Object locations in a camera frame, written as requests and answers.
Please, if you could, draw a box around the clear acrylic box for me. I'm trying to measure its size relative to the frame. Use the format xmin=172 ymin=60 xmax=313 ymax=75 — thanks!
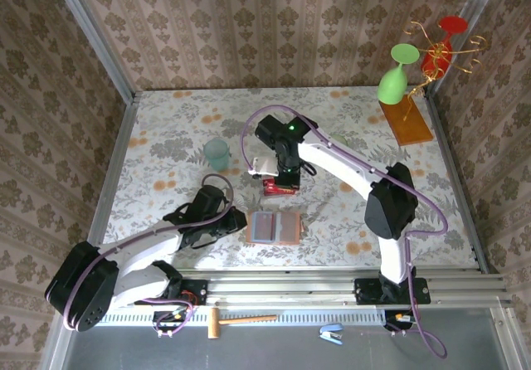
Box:
xmin=261 ymin=169 xmax=302 ymax=199

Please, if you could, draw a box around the teal plastic cup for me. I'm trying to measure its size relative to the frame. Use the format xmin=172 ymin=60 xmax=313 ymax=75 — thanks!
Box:
xmin=202 ymin=137 xmax=231 ymax=173

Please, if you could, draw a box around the wooden mallet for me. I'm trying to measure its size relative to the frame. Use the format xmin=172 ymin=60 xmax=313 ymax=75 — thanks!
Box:
xmin=207 ymin=306 xmax=278 ymax=340

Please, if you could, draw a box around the green plastic wine glass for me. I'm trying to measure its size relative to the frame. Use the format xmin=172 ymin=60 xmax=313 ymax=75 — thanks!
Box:
xmin=376 ymin=42 xmax=421 ymax=106

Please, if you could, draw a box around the grey metal panel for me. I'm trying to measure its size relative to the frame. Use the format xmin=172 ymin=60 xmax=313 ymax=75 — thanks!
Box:
xmin=39 ymin=307 xmax=514 ymax=370

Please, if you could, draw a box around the blue stapler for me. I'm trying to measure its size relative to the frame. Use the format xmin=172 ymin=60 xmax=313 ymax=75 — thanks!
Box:
xmin=318 ymin=323 xmax=345 ymax=346

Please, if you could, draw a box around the red plastic wine glass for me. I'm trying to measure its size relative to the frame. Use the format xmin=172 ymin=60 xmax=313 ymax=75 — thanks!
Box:
xmin=420 ymin=16 xmax=469 ymax=76

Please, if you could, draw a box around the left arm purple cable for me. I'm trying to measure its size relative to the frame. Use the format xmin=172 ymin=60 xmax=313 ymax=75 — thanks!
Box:
xmin=53 ymin=173 xmax=236 ymax=332

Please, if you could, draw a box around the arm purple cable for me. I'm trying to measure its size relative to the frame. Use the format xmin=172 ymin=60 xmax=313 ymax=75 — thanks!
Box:
xmin=53 ymin=173 xmax=236 ymax=332
xmin=241 ymin=105 xmax=450 ymax=358

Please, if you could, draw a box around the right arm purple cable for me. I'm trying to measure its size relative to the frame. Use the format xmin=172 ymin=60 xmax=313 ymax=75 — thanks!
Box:
xmin=241 ymin=105 xmax=450 ymax=358

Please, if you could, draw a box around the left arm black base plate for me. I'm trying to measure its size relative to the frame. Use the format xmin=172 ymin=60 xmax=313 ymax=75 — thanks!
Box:
xmin=176 ymin=278 xmax=208 ymax=307

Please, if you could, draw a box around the aluminium rail frame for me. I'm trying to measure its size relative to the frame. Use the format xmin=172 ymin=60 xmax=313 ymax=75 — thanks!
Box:
xmin=78 ymin=266 xmax=514 ymax=309

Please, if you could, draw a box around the left arm wired connector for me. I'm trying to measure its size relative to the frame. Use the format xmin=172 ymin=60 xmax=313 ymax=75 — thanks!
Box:
xmin=152 ymin=309 xmax=196 ymax=338

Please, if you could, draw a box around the arm wired connector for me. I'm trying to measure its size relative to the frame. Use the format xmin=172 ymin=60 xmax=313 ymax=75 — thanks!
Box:
xmin=383 ymin=309 xmax=416 ymax=337
xmin=152 ymin=309 xmax=196 ymax=338

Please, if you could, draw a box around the white slotted cable duct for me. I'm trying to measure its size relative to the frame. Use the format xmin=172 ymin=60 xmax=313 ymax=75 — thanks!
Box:
xmin=103 ymin=305 xmax=389 ymax=326

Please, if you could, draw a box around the aluminium table side rail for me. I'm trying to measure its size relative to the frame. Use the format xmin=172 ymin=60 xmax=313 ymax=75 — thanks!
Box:
xmin=425 ymin=94 xmax=490 ymax=274
xmin=78 ymin=95 xmax=140 ymax=274

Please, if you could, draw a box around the gold wire rack wooden base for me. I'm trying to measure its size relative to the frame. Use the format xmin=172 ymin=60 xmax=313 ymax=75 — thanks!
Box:
xmin=379 ymin=19 xmax=489 ymax=147

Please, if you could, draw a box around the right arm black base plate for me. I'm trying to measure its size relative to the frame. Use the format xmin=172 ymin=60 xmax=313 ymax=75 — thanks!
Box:
xmin=353 ymin=277 xmax=431 ymax=305

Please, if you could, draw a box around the right arm wired connector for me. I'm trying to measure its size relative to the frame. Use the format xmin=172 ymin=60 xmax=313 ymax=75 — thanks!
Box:
xmin=383 ymin=309 xmax=416 ymax=337

